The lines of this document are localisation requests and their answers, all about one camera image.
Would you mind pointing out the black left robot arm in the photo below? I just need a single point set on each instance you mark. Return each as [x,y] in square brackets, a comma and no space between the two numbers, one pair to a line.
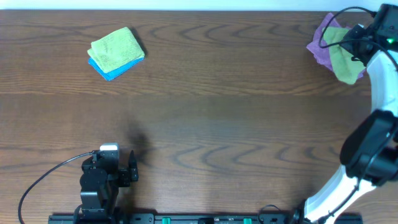
[100,183]

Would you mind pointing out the folded green cloth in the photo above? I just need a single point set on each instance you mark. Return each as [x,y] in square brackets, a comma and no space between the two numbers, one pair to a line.
[115,50]

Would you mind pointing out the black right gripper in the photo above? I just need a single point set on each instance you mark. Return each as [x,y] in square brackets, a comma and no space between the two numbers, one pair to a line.
[355,32]

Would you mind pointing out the green cloth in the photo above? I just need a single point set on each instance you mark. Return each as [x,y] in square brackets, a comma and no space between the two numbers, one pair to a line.
[115,50]
[346,70]

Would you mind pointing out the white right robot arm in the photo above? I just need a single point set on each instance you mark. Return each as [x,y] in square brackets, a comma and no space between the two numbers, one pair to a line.
[367,160]

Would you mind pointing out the folded blue cloth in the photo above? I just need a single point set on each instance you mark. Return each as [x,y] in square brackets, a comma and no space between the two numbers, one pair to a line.
[114,73]

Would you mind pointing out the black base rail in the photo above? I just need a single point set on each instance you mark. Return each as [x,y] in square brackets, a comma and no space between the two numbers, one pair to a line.
[148,218]

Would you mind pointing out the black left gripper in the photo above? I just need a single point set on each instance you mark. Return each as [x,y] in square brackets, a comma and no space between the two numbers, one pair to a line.
[125,175]

